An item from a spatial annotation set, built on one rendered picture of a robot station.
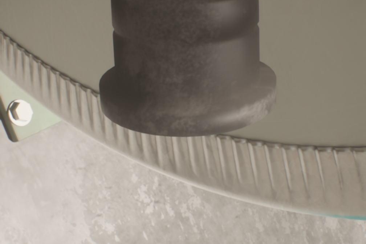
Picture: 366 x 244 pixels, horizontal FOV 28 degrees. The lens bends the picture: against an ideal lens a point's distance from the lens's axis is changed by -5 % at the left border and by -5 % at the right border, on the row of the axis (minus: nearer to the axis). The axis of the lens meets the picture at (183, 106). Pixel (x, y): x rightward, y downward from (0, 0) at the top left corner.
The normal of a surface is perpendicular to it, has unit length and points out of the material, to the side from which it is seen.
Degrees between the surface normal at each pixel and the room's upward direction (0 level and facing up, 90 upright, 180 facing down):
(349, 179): 89
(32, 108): 0
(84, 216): 0
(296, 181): 87
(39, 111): 0
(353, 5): 90
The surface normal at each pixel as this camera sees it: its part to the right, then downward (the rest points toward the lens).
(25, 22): -0.70, 0.36
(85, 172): 0.61, -0.16
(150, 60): -0.41, 0.36
